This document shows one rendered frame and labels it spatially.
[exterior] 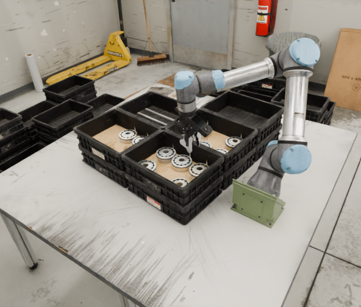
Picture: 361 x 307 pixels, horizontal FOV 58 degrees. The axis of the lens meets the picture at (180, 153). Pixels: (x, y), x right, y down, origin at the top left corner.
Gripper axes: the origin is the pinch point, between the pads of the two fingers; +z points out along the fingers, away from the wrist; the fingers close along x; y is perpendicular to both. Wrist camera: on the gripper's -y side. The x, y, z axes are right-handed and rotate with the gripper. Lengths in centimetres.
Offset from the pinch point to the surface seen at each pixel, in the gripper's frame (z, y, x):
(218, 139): 20.6, 10.6, -31.3
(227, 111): 24, 26, -61
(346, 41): 62, 28, -285
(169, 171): 16.7, 13.0, 6.0
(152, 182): 11.5, 10.4, 19.4
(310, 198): 33, -44, -31
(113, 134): 17, 61, 2
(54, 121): 53, 164, -9
